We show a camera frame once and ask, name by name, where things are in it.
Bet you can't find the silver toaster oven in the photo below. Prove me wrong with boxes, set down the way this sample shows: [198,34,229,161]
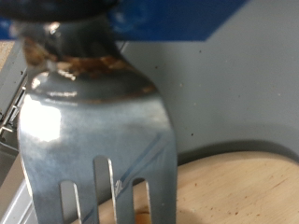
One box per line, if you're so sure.
[0,0,299,224]

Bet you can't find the round wooden board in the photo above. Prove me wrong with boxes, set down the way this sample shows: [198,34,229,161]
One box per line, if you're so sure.
[71,150,299,224]

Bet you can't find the metal spatula with blue block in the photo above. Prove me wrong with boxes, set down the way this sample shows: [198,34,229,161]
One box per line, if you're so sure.
[0,0,250,224]

